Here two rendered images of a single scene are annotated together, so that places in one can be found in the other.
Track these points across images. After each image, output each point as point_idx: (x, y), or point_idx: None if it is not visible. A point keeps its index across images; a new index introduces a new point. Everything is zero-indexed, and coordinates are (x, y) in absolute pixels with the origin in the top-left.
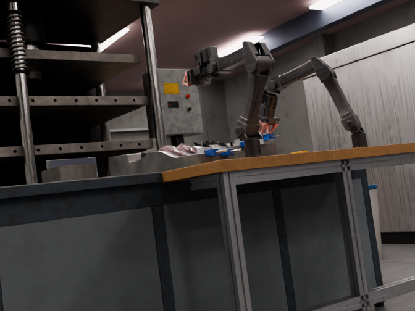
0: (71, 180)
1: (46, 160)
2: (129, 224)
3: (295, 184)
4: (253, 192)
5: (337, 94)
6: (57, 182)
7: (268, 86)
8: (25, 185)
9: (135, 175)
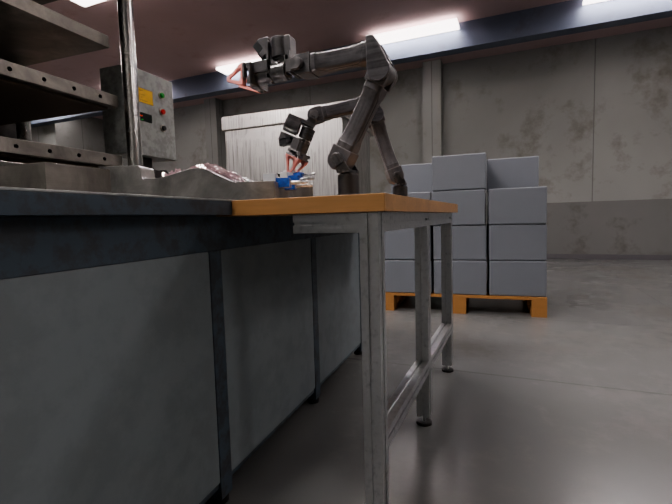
0: (106, 193)
1: None
2: (182, 280)
3: (325, 233)
4: (298, 239)
5: (386, 140)
6: (79, 192)
7: (310, 116)
8: (6, 189)
9: (202, 200)
